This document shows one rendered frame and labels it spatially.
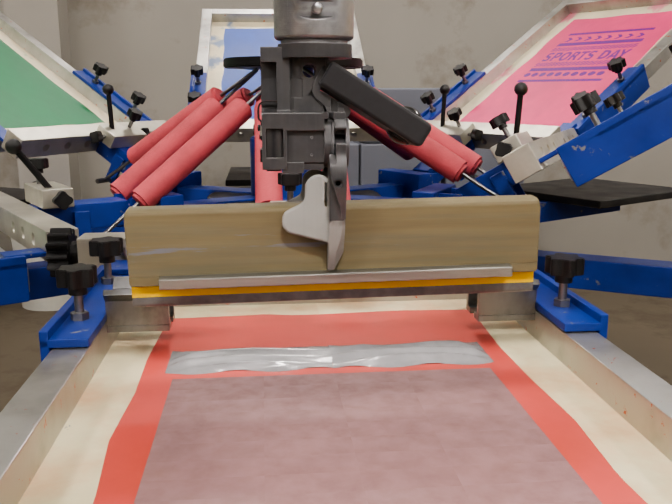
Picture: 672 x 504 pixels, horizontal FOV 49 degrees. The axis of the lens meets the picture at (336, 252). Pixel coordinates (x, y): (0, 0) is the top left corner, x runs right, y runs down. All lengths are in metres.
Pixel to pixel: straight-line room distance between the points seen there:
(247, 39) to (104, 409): 2.26
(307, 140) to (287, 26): 0.10
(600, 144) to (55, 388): 0.86
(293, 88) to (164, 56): 4.26
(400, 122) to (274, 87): 0.12
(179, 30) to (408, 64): 1.48
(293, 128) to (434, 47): 4.42
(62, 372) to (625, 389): 0.52
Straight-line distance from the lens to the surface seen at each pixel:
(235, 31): 2.95
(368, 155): 3.87
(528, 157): 1.26
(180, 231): 0.73
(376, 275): 0.73
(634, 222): 5.70
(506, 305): 0.92
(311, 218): 0.70
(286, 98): 0.71
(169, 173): 1.49
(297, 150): 0.70
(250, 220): 0.72
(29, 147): 1.85
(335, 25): 0.70
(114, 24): 5.02
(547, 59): 2.50
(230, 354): 0.86
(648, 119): 1.22
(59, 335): 0.83
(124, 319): 0.89
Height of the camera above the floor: 1.25
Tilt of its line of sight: 12 degrees down
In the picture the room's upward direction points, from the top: straight up
